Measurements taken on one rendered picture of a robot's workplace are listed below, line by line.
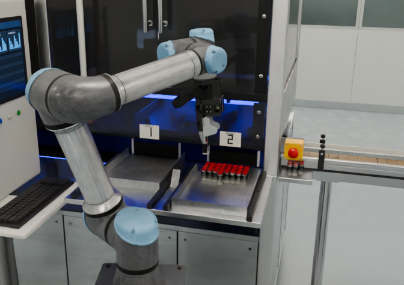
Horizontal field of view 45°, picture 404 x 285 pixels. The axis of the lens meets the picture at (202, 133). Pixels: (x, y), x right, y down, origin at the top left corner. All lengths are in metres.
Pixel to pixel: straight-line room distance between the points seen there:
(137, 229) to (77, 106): 0.37
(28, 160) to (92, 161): 0.86
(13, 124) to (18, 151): 0.12
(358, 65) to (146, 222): 5.41
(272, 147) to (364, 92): 4.72
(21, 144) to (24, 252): 0.68
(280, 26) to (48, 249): 1.50
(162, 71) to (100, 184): 0.36
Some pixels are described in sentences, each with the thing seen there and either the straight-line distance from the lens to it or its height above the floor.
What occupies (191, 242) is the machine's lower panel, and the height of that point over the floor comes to 0.53.
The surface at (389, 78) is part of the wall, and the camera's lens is 6.59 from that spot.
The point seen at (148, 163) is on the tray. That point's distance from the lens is 2.08.
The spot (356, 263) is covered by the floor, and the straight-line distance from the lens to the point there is 3.20.
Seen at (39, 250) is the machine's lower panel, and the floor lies 0.37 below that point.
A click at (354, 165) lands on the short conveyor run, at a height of 0.92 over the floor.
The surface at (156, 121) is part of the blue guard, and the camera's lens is 2.02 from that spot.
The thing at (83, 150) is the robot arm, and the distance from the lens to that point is 1.31.
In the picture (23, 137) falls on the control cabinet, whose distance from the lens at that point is 2.12.
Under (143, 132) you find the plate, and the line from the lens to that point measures 2.05.
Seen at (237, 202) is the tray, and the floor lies 0.88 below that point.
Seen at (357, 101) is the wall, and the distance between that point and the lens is 6.62.
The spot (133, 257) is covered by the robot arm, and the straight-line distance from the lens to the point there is 1.35.
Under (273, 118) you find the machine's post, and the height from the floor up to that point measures 1.12.
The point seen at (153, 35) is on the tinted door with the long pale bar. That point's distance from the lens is 1.96.
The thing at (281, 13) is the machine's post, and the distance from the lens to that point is 1.84.
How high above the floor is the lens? 1.64
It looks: 18 degrees down
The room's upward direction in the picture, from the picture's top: 1 degrees clockwise
